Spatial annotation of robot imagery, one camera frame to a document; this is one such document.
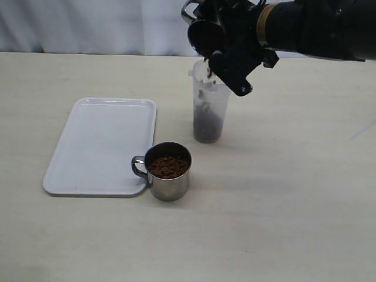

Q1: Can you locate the steel mug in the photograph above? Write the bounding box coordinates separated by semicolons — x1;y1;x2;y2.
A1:
131;142;192;202
181;1;229;59

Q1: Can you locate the white plastic tray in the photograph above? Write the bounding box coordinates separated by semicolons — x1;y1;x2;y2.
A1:
42;98;157;197

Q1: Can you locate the clear plastic tall container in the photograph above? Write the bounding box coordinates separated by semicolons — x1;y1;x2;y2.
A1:
189;60;231;143

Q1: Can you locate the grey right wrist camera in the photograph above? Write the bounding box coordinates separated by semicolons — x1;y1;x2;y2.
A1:
209;51;261;97

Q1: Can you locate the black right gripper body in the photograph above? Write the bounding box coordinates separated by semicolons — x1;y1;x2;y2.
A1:
192;0;280;70

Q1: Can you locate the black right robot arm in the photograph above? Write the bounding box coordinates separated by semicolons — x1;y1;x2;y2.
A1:
187;1;375;68

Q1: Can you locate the white curtain backdrop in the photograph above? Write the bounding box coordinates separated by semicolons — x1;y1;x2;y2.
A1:
1;1;199;56

